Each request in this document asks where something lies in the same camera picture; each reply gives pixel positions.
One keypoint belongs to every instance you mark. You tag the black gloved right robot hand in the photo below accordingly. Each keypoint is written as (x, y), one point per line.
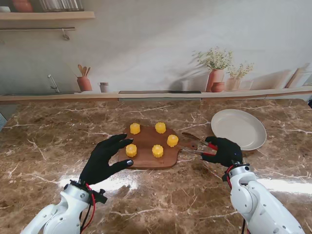
(229, 152)

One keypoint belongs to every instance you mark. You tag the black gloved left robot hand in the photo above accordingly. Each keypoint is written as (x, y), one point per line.
(97, 163)

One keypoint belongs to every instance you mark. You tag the yellow corn chunk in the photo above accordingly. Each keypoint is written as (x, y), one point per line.
(131, 150)
(157, 151)
(135, 128)
(172, 140)
(160, 127)

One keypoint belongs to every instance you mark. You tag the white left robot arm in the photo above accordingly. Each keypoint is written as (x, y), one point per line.
(65, 214)

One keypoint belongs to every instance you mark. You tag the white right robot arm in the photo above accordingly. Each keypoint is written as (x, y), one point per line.
(256, 202)

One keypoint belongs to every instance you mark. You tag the beige round plate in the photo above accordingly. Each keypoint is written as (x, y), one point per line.
(239, 129)

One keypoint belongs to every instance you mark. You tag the dark wooden cutting board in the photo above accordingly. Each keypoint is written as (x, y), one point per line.
(146, 136)

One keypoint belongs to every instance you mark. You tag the dark blurry object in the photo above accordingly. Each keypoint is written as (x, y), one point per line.
(310, 102)

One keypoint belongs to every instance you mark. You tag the grey blue panel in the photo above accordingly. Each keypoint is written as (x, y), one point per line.
(2, 120)

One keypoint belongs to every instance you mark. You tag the printed kitchen scene backdrop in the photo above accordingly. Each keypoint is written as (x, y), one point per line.
(146, 48)

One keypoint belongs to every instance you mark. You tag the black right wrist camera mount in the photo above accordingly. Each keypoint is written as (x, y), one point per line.
(226, 174)

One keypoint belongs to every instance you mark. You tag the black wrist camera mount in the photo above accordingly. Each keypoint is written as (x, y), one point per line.
(226, 174)
(100, 196)

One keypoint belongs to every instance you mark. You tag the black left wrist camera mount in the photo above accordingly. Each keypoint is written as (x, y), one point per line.
(100, 196)

